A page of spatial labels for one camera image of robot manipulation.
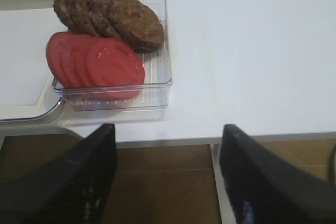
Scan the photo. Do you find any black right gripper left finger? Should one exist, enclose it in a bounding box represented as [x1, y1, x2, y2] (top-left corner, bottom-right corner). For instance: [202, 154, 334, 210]
[1, 124, 117, 223]

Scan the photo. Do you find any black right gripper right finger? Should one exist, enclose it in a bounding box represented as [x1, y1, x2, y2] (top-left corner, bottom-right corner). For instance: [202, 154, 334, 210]
[219, 124, 335, 223]

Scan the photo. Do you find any white metal tray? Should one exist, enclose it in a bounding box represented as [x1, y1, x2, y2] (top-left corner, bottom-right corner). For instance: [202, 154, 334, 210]
[1, 8, 65, 122]

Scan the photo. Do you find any clear meat and tomato container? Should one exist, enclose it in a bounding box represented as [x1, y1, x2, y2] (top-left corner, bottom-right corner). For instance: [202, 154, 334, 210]
[51, 0, 173, 111]

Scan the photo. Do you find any red tomato slice front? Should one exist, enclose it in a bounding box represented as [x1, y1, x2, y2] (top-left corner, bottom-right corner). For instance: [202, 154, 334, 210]
[86, 38, 145, 87]

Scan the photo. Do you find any red tomato slice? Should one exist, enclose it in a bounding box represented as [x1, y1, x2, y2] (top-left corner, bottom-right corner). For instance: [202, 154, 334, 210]
[74, 35, 99, 87]
[86, 38, 145, 87]
[46, 31, 73, 88]
[61, 35, 84, 88]

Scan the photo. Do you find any red tomato slice back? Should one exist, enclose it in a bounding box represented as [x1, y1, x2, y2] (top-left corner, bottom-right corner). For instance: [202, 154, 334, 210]
[46, 31, 73, 88]

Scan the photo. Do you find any brown meat patty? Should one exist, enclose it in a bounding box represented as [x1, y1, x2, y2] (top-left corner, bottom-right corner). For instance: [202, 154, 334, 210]
[108, 0, 164, 52]
[89, 0, 121, 39]
[53, 0, 78, 34]
[68, 0, 101, 37]

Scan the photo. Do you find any brown meat patty front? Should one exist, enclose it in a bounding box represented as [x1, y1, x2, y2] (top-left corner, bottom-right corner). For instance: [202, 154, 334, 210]
[108, 0, 164, 52]

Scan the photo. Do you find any brown meat patty back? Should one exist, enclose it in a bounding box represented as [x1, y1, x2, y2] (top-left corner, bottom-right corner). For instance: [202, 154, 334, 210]
[53, 0, 78, 34]

